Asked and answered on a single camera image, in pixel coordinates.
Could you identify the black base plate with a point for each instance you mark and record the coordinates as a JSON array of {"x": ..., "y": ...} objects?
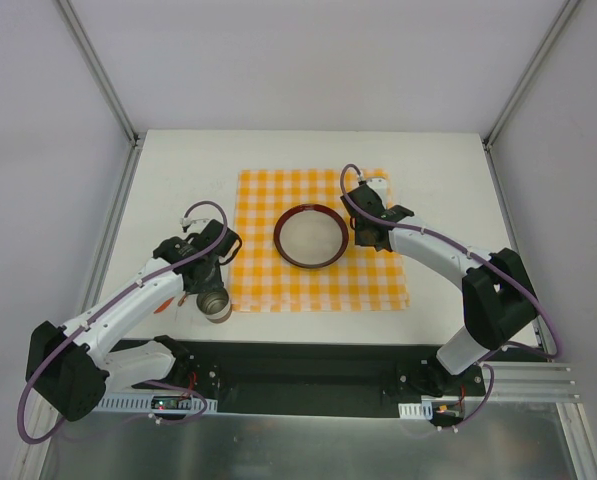
[{"x": 326, "y": 380}]

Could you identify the white cable duct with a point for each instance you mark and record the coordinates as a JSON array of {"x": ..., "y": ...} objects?
[
  {"x": 154, "y": 403},
  {"x": 416, "y": 411}
]

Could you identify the left white cable duct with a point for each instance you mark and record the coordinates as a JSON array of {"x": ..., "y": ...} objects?
[{"x": 154, "y": 403}]

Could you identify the aluminium frame post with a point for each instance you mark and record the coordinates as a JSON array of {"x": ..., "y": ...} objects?
[
  {"x": 76, "y": 29},
  {"x": 554, "y": 32}
]

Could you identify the aluminium left side rail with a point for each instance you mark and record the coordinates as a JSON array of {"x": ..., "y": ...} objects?
[{"x": 104, "y": 248}]

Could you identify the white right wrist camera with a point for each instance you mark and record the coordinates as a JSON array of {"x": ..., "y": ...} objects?
[{"x": 380, "y": 186}]

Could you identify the aluminium right side rail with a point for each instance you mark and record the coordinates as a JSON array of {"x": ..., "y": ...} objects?
[{"x": 544, "y": 338}]

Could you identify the aluminium frame post right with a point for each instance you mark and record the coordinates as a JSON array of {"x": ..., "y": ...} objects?
[{"x": 554, "y": 32}]

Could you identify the yellow white checkered cloth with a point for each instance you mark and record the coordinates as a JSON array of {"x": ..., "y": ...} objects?
[{"x": 261, "y": 281}]

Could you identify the orange chopsticks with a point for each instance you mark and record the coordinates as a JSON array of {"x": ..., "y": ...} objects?
[{"x": 170, "y": 304}]

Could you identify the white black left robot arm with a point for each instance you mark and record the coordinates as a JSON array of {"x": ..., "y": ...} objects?
[{"x": 74, "y": 365}]

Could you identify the metal cup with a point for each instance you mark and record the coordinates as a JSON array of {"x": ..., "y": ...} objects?
[{"x": 215, "y": 306}]

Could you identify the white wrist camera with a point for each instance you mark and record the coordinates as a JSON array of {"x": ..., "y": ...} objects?
[
  {"x": 193, "y": 225},
  {"x": 380, "y": 186}
]

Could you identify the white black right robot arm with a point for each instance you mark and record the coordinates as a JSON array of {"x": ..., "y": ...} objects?
[{"x": 497, "y": 297}]

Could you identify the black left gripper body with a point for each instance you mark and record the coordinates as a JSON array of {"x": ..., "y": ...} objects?
[{"x": 206, "y": 282}]

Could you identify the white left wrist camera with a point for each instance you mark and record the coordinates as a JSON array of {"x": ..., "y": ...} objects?
[{"x": 193, "y": 225}]

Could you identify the aluminium frame post left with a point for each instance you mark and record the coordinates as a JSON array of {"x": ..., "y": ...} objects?
[{"x": 76, "y": 29}]

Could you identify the aluminium rail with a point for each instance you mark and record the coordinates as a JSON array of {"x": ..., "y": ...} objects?
[
  {"x": 516, "y": 374},
  {"x": 544, "y": 338},
  {"x": 104, "y": 248}
]

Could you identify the right white cable duct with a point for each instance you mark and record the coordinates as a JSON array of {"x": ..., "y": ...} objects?
[{"x": 416, "y": 411}]

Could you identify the red rimmed cream plate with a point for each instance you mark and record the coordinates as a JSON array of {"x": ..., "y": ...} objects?
[{"x": 310, "y": 236}]

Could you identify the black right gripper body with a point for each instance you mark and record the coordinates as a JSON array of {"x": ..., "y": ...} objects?
[{"x": 366, "y": 232}]

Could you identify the aluminium front rail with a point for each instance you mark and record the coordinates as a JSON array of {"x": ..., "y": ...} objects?
[{"x": 516, "y": 374}]

